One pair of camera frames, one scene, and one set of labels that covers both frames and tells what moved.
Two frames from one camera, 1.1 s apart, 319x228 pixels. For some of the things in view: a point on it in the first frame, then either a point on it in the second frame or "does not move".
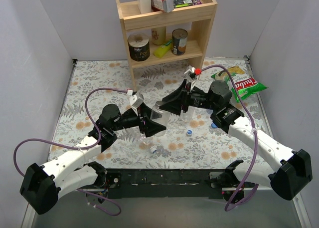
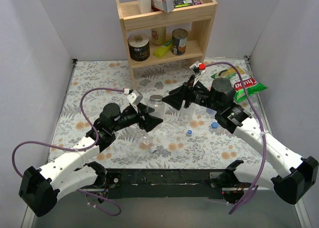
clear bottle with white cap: (188, 116) does not move
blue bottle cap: (213, 125) does not move
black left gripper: (142, 120) does not move
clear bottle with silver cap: (161, 116) to (156, 102)
